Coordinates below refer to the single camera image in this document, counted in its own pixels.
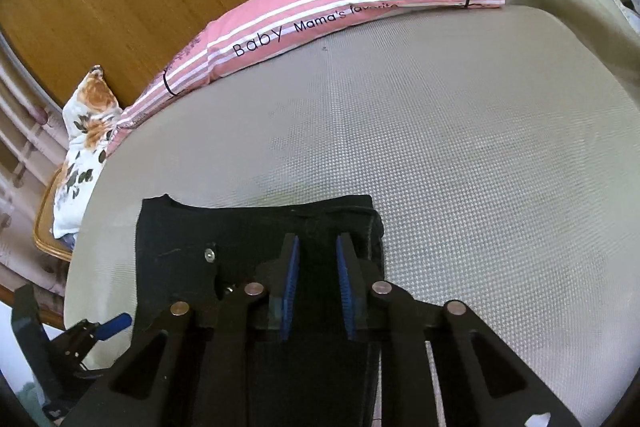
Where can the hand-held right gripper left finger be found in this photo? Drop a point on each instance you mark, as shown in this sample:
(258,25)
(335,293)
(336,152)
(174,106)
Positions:
(290,292)

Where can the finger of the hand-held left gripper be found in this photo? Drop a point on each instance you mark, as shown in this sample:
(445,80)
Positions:
(115,324)

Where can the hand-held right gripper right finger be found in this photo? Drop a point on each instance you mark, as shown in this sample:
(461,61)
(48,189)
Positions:
(346,292)

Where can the black pants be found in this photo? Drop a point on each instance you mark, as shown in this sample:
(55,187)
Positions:
(175,247)

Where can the beige mesh bed mat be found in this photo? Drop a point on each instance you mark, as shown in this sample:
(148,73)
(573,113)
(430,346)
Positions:
(450,157)

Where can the floral pillow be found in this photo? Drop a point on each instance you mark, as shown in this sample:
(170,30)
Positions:
(82,147)

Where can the pink striped pillow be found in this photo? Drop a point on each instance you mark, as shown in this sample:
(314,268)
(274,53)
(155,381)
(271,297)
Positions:
(325,12)

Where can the beige blanket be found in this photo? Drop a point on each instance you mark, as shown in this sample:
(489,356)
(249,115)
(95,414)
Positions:
(575,7)

